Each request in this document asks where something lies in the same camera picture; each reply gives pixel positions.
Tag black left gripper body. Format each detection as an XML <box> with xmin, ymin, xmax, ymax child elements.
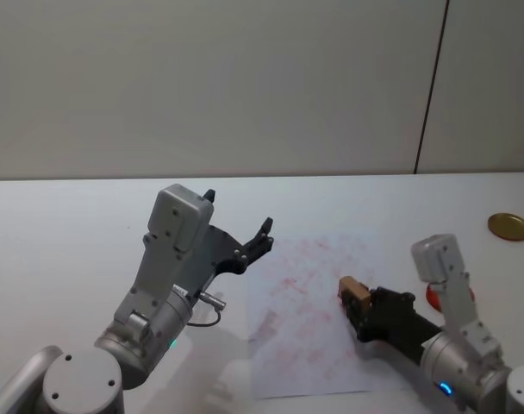
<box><xmin>184</xmin><ymin>223</ymin><xmax>248</xmax><ymax>303</ymax></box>

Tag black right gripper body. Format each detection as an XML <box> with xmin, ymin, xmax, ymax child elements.
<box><xmin>359</xmin><ymin>297</ymin><xmax>444</xmax><ymax>367</ymax></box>

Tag small wooden stamp block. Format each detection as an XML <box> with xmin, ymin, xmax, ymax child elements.
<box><xmin>338</xmin><ymin>276</ymin><xmax>372</xmax><ymax>310</ymax></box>

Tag red round ink pad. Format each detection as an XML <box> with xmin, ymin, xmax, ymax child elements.
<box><xmin>424</xmin><ymin>280</ymin><xmax>475</xmax><ymax>312</ymax></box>

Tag white paper sheet red marks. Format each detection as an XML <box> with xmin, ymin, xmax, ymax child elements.
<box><xmin>246</xmin><ymin>235</ymin><xmax>421</xmax><ymax>387</ymax></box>

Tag round gold metal lid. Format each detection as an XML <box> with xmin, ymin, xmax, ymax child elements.
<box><xmin>487</xmin><ymin>211</ymin><xmax>524</xmax><ymax>243</ymax></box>

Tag thin dark cable silver plug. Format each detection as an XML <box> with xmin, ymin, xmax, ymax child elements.
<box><xmin>184</xmin><ymin>291</ymin><xmax>228</xmax><ymax>328</ymax></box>

